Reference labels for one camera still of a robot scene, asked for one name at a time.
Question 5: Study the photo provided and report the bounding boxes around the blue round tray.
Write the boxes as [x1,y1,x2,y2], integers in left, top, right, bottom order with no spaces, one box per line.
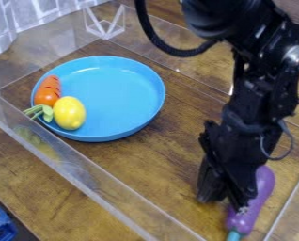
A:
[41,56,165,142]

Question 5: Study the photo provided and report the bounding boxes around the white curtain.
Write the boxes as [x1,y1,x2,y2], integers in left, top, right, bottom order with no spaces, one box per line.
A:
[0,0,106,54]

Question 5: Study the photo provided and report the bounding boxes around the yellow toy lemon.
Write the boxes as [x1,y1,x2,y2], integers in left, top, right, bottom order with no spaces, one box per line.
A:
[53,96,86,130]

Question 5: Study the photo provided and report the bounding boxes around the blue object at corner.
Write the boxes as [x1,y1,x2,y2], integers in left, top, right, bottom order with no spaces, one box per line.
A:
[0,208,17,241]

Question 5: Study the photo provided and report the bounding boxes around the clear acrylic enclosure wall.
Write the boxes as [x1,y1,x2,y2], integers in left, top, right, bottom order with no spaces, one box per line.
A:
[0,0,299,241]

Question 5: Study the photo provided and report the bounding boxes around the purple toy eggplant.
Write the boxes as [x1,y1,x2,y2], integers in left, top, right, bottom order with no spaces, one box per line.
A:
[225,166,275,241]

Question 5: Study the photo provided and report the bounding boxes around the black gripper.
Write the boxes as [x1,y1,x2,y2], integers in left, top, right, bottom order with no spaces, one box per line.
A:
[196,106,283,211]

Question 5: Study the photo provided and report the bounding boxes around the black corrugated cable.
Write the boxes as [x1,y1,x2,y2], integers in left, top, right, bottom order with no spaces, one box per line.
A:
[133,0,220,58]

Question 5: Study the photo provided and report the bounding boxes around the orange toy carrot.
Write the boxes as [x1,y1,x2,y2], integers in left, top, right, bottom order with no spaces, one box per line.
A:
[24,75,61,122]

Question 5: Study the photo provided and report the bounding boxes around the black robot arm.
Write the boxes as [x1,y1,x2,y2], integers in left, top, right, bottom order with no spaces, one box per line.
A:
[181,0,299,213]

